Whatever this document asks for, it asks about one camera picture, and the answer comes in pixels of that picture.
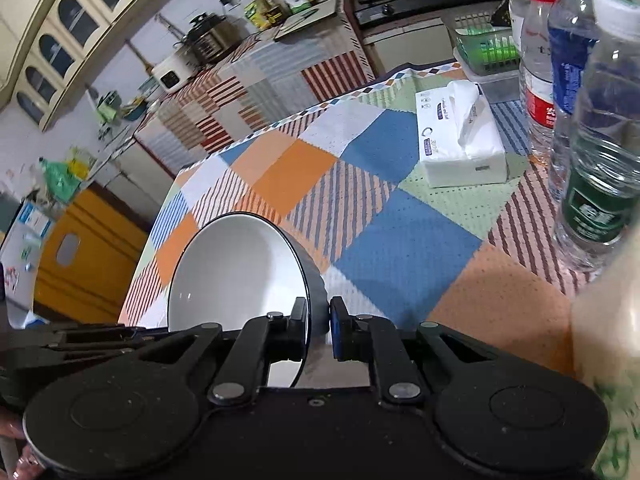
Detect white ribbed bowl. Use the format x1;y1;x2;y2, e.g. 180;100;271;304
167;212;330;386

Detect colourful patchwork tablecloth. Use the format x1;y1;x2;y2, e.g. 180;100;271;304
119;63;588;374

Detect yellow wooden chair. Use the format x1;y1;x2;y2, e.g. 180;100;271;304
34;184;150;324

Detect white tissue pack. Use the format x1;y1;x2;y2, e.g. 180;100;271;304
416;80;508;188

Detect bag of rice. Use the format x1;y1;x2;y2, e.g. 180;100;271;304
572;228;639;479

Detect patchwork counter cloth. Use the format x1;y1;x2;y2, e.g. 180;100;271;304
134;0;374;174

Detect grey refrigerator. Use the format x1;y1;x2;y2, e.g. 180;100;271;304
1;200;54;330

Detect green label water bottle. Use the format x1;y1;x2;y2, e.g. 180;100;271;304
554;0;639;272

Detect white rice cooker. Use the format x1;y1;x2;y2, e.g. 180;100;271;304
152;50;198;93

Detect red cap water bottle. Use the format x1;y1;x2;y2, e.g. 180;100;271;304
521;0;556;166

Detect black pressure cooker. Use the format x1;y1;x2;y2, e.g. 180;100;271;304
184;13;242;64

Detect green plastic basket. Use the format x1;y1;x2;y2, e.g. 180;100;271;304
449;26;520;76

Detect cutting board on counter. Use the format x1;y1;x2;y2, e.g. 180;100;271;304
273;0;337;41

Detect yellow oil bottle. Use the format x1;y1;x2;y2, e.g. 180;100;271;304
244;0;286;32

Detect blue cap water bottle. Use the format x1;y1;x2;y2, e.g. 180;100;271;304
548;0;599;200

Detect cream wall cabinets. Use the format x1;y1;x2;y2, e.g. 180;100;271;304
1;0;166;131

